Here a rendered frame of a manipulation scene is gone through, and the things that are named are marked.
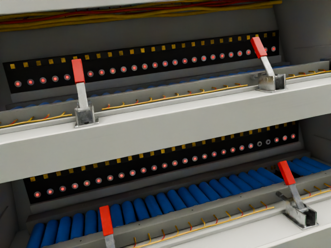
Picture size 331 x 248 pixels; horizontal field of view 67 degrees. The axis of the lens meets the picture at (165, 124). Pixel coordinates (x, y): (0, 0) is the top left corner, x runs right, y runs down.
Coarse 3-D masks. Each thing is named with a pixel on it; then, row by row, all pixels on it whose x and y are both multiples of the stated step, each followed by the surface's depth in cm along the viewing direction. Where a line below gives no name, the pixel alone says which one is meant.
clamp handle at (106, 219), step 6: (102, 210) 32; (108, 210) 32; (102, 216) 32; (108, 216) 32; (102, 222) 31; (108, 222) 32; (102, 228) 31; (108, 228) 31; (108, 234) 31; (108, 240) 31; (108, 246) 31; (114, 246) 31
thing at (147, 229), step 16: (304, 176) 44; (320, 176) 43; (256, 192) 41; (272, 192) 40; (288, 192) 41; (304, 192) 42; (320, 192) 41; (192, 208) 39; (208, 208) 38; (224, 208) 39; (240, 208) 40; (128, 224) 37; (144, 224) 36; (160, 224) 36; (176, 224) 37; (192, 224) 38; (80, 240) 35; (96, 240) 34; (128, 240) 36; (160, 240) 35
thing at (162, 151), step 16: (272, 128) 52; (288, 128) 53; (192, 144) 48; (208, 144) 49; (224, 144) 50; (240, 144) 51; (256, 144) 52; (272, 144) 53; (112, 160) 45; (128, 160) 46; (144, 160) 47; (160, 160) 48; (176, 160) 48; (192, 160) 49; (208, 160) 50; (48, 176) 43; (64, 176) 44; (80, 176) 44; (96, 176) 45; (128, 176) 47; (144, 176) 47; (32, 192) 43; (64, 192) 44
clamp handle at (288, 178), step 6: (282, 162) 38; (282, 168) 38; (288, 168) 38; (282, 174) 38; (288, 174) 37; (288, 180) 37; (294, 180) 37; (288, 186) 37; (294, 186) 37; (294, 192) 37; (294, 198) 36; (300, 198) 36; (300, 204) 36
